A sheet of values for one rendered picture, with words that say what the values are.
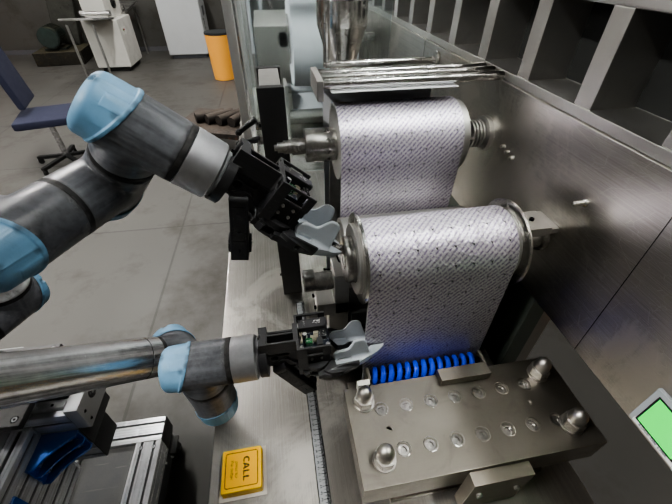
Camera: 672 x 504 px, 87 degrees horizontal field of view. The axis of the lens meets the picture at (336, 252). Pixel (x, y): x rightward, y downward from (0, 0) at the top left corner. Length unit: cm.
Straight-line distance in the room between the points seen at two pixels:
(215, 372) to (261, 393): 25
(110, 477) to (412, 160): 147
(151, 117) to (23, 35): 974
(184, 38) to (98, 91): 786
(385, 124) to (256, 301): 58
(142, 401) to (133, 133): 171
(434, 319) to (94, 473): 139
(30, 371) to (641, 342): 82
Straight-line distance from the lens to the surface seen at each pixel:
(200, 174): 44
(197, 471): 181
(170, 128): 44
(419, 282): 56
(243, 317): 97
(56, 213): 47
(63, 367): 68
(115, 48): 777
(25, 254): 45
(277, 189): 45
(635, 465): 212
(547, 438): 73
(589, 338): 68
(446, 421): 68
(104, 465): 172
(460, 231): 57
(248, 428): 81
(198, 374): 62
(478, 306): 66
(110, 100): 44
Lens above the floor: 163
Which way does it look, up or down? 40 degrees down
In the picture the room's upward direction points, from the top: straight up
